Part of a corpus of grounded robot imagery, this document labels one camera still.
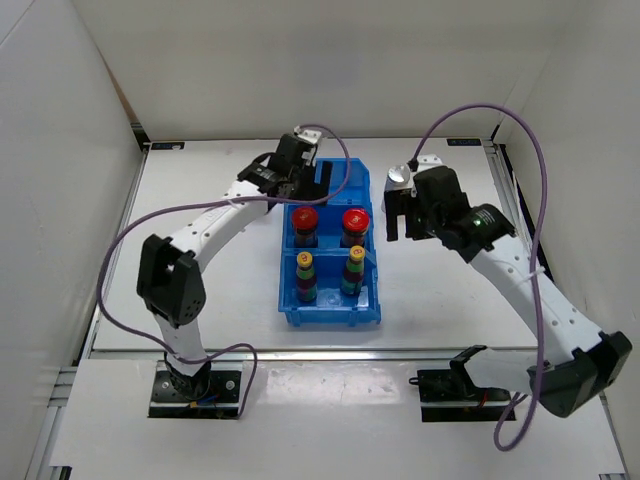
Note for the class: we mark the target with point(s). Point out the red-lidded sauce jar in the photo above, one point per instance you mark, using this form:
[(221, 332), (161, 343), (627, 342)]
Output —
[(355, 225), (305, 223)]

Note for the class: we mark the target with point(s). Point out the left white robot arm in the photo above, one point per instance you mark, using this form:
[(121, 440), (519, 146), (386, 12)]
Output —
[(170, 278)]

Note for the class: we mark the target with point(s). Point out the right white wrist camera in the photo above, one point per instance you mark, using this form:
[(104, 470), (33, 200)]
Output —
[(423, 163)]

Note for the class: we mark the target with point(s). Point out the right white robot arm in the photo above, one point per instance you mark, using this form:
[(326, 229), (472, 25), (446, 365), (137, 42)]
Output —
[(575, 359)]

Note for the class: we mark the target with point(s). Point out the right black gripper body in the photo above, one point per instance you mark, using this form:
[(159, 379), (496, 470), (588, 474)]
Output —
[(425, 222)]

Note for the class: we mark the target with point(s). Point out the yellow-capped sauce bottle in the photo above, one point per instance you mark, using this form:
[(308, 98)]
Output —
[(306, 280), (353, 272)]

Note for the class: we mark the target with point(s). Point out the blue three-compartment plastic bin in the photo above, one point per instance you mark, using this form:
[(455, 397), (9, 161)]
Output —
[(330, 254)]

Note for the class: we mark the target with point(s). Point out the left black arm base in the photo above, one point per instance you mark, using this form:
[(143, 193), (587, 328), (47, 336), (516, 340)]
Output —
[(213, 393)]

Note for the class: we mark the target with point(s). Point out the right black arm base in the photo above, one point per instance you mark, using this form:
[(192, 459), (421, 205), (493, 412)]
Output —
[(447, 395)]

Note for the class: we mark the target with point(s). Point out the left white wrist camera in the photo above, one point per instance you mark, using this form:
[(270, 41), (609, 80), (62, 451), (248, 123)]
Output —
[(308, 135)]

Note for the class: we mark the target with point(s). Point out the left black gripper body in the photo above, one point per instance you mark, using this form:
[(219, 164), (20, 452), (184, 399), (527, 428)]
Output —
[(302, 180)]

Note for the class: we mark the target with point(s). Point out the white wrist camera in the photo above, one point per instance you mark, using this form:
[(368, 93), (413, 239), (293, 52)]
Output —
[(308, 135), (423, 163)]

